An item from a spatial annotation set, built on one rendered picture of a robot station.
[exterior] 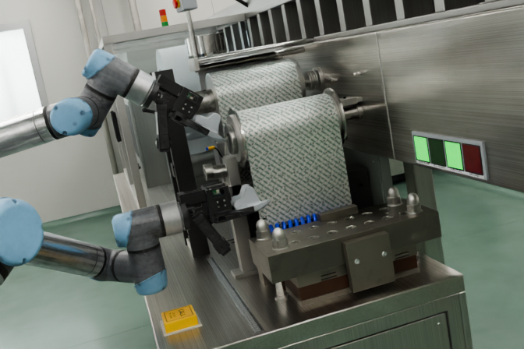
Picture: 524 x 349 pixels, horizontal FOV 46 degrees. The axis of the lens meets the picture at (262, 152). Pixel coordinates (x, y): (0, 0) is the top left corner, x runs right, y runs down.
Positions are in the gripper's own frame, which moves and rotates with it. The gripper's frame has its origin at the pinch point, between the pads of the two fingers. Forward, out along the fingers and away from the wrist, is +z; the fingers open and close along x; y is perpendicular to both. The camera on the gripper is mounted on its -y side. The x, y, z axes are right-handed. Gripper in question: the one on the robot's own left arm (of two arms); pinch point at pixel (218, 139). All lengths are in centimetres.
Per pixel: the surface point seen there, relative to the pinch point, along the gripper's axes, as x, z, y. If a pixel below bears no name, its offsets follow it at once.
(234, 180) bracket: -1.1, 8.0, -6.9
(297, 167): -8.4, 18.2, 3.1
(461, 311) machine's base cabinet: -34, 58, -9
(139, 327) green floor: 208, 57, -115
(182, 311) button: -17.4, 6.8, -36.9
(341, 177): -8.4, 29.5, 6.0
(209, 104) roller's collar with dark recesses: 19.8, -2.5, 7.6
